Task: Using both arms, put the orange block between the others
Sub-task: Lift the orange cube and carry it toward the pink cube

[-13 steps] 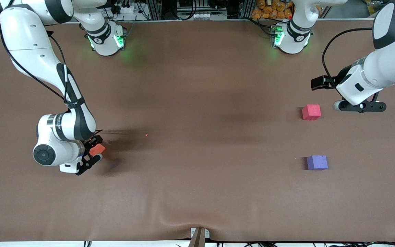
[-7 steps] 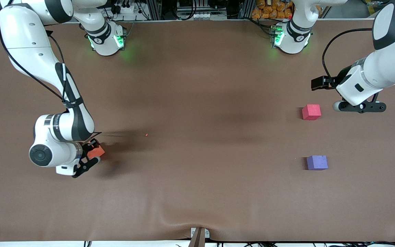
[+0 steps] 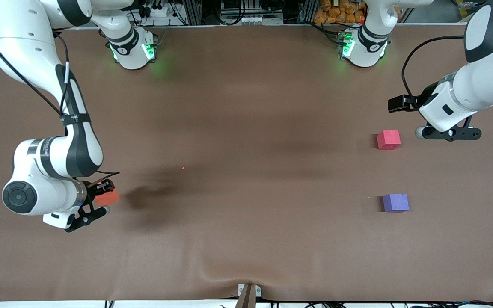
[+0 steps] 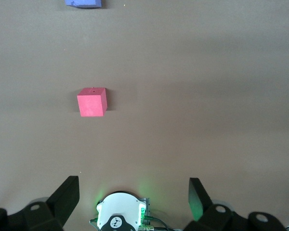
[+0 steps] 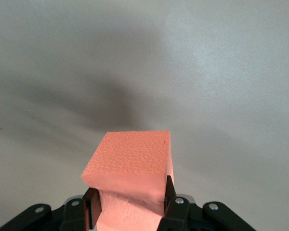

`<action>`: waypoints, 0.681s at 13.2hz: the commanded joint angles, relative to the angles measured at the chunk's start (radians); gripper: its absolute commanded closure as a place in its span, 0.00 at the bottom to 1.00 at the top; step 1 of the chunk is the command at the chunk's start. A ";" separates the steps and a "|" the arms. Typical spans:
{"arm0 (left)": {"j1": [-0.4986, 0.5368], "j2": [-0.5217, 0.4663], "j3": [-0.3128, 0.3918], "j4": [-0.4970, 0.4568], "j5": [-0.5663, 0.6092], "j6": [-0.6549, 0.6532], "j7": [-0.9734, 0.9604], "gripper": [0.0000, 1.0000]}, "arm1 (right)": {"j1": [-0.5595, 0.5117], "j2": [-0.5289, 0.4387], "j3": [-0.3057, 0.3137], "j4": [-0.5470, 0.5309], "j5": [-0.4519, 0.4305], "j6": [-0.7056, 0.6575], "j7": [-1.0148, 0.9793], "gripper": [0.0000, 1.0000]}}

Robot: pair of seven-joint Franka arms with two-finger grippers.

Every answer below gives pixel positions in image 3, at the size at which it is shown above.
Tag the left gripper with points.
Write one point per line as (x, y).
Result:
(413, 102)

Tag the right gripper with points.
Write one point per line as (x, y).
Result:
(91, 189)

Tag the orange foam block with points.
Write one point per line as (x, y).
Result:
(108, 199)

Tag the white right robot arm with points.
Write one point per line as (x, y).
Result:
(24, 38)

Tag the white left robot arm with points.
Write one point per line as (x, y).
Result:
(490, 51)

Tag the red foam block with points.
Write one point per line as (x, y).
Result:
(388, 140)

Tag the grey base connector box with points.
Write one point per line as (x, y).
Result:
(151, 48)
(342, 40)

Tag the purple foam block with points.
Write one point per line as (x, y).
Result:
(396, 202)

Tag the bag of orange items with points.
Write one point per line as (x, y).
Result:
(340, 12)

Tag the brown table mat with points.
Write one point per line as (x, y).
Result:
(246, 128)

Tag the white terminal strip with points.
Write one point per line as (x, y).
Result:
(246, 19)

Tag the white power strip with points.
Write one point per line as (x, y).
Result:
(156, 11)

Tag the aluminium frame post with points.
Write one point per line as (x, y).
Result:
(193, 12)
(310, 10)

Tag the metal mat clamp bracket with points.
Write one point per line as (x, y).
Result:
(249, 293)

